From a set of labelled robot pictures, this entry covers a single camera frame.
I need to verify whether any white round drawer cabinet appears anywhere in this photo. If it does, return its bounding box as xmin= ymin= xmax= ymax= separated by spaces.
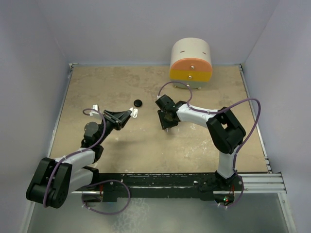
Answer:
xmin=169 ymin=37 xmax=212 ymax=89

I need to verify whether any white round earbud case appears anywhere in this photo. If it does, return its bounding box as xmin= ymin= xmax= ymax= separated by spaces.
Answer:
xmin=130 ymin=108 xmax=138 ymax=118

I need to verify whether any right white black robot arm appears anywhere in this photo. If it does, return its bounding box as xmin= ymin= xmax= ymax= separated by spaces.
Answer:
xmin=155 ymin=95 xmax=246 ymax=190

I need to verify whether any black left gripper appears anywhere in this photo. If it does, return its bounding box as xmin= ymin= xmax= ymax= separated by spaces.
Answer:
xmin=96 ymin=110 xmax=131 ymax=145

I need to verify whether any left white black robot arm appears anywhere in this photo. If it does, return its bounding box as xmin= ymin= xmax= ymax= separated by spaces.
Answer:
xmin=26 ymin=108 xmax=132 ymax=208

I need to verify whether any aluminium frame rail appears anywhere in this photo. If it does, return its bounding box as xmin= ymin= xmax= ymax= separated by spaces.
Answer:
xmin=239 ymin=64 xmax=289 ymax=195

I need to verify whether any black round earbud case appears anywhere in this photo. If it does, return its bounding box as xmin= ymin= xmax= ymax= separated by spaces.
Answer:
xmin=133 ymin=99 xmax=143 ymax=107

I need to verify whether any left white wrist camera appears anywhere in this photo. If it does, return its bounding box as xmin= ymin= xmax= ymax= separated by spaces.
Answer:
xmin=89 ymin=104 xmax=101 ymax=119

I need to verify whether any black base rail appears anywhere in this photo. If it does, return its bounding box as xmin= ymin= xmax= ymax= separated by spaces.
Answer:
xmin=80 ymin=167 xmax=245 ymax=203

